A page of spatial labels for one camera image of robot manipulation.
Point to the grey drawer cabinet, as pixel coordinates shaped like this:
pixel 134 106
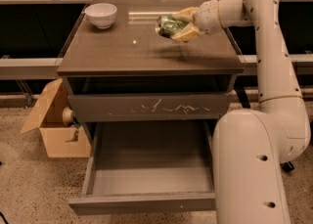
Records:
pixel 131 58

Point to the green soda can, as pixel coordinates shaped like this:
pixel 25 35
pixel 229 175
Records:
pixel 167 26

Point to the cardboard box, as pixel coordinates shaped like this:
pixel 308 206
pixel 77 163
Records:
pixel 46 116

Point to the closed grey top drawer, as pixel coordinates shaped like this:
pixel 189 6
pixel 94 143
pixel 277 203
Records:
pixel 144 107

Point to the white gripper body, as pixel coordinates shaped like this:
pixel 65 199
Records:
pixel 209 18

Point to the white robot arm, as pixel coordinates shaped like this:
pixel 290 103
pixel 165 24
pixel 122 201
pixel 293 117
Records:
pixel 248 147

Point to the white ceramic bowl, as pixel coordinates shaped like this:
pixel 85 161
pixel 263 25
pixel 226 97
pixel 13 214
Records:
pixel 101 15

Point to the black stand base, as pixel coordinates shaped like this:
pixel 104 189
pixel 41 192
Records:
pixel 243 99

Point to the beige round object in box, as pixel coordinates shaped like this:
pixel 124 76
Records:
pixel 67 116

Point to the open grey middle drawer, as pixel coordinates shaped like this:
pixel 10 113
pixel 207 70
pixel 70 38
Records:
pixel 148 166

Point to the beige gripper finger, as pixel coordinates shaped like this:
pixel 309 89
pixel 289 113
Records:
pixel 188 33
pixel 186 15

